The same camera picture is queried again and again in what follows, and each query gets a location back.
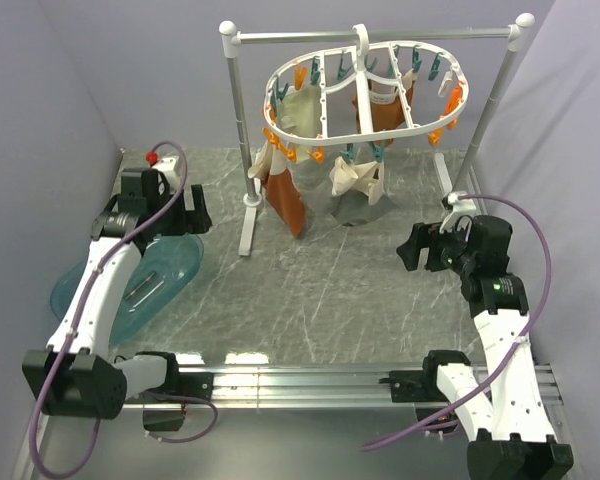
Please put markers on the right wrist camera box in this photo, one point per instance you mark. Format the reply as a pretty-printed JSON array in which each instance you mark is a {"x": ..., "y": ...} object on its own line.
[{"x": 458, "y": 205}]

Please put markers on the white metal drying rack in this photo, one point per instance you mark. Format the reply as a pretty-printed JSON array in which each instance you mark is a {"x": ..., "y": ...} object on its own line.
[{"x": 245, "y": 125}]

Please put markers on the orange clip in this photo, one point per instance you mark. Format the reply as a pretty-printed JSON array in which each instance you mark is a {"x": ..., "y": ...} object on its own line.
[
  {"x": 316, "y": 153},
  {"x": 434, "y": 137}
]

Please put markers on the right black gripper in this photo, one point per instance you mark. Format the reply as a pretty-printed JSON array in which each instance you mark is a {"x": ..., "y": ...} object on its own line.
[{"x": 425, "y": 235}]

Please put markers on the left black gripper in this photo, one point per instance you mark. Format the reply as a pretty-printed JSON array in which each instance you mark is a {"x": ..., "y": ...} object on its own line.
[{"x": 190, "y": 221}]

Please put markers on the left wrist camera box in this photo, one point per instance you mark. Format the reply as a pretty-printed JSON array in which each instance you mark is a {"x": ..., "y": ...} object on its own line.
[{"x": 167, "y": 167}]

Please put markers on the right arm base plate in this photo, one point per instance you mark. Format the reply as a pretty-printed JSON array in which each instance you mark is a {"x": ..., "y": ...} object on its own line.
[{"x": 406, "y": 386}]

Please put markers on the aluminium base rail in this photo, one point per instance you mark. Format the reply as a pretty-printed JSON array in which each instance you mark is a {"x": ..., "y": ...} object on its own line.
[{"x": 277, "y": 422}]

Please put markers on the teal plastic basin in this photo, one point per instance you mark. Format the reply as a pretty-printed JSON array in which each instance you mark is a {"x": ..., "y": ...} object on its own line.
[{"x": 168, "y": 265}]

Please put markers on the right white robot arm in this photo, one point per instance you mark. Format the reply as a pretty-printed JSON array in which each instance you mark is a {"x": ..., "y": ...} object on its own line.
[{"x": 509, "y": 433}]

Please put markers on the cream underwear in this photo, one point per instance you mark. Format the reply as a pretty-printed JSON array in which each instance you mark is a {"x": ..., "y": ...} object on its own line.
[{"x": 299, "y": 113}]

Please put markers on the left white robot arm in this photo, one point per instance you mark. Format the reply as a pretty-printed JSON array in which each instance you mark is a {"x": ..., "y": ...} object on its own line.
[{"x": 72, "y": 376}]

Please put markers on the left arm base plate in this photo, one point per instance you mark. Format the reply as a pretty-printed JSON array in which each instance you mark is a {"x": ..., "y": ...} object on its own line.
[{"x": 179, "y": 385}]

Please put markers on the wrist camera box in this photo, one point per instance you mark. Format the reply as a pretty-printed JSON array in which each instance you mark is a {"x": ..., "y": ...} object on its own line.
[
  {"x": 167, "y": 167},
  {"x": 458, "y": 205}
]

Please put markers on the orange underwear on right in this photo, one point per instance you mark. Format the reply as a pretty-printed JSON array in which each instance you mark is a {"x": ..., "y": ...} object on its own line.
[{"x": 386, "y": 107}]

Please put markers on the grey underwear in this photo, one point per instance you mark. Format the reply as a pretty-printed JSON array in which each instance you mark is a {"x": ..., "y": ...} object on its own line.
[{"x": 358, "y": 191}]

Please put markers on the orange clip front right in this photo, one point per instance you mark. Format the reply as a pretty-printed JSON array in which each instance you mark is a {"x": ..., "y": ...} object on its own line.
[{"x": 434, "y": 137}]

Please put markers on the orange underwear on left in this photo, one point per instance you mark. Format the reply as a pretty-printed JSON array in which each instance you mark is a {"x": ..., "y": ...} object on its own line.
[{"x": 271, "y": 167}]

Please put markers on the white oval clip hanger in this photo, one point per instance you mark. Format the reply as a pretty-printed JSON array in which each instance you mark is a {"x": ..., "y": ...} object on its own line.
[{"x": 299, "y": 76}]

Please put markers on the teal clip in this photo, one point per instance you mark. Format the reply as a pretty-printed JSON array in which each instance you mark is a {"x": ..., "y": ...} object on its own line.
[
  {"x": 348, "y": 154},
  {"x": 377, "y": 151}
]

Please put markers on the orange clip front left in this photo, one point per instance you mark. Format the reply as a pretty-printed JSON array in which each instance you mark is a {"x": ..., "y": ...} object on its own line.
[{"x": 316, "y": 153}]

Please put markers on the orange underwear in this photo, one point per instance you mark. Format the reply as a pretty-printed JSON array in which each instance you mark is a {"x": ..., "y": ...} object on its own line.
[
  {"x": 386, "y": 107},
  {"x": 271, "y": 167}
]

